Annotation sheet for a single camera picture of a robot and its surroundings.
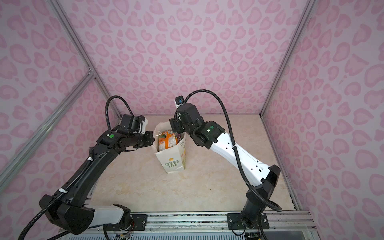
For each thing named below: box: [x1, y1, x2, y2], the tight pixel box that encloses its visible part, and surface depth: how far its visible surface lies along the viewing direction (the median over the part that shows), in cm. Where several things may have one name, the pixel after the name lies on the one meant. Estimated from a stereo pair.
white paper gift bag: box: [151, 121, 186, 174], surface depth 82 cm
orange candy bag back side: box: [158, 130, 178, 152], surface depth 83 cm
